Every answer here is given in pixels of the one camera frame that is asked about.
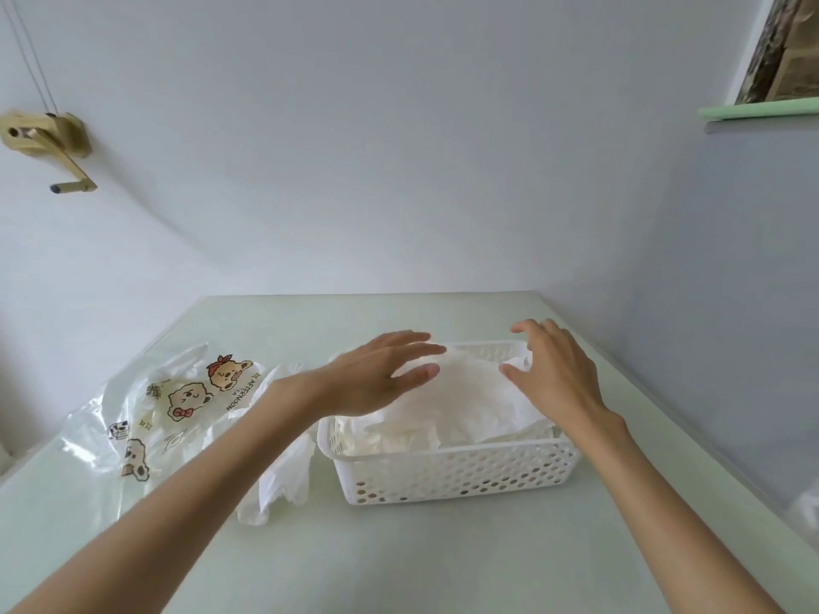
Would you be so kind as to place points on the person's right hand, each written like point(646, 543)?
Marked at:
point(563, 377)

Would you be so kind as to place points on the person's left hand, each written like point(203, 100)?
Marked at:
point(377, 377)

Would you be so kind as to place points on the stack of white gloves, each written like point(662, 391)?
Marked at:
point(448, 402)

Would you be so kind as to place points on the white perforated plastic basket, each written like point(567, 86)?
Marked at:
point(461, 473)

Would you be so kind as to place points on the clear bear-print plastic bag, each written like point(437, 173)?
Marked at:
point(185, 402)

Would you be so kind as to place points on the person's left forearm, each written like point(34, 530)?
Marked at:
point(166, 511)

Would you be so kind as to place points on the person's right forearm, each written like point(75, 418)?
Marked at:
point(678, 530)

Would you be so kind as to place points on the pale green shelf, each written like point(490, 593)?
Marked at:
point(761, 109)

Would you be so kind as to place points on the brass wall crank winch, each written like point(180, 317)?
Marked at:
point(67, 134)

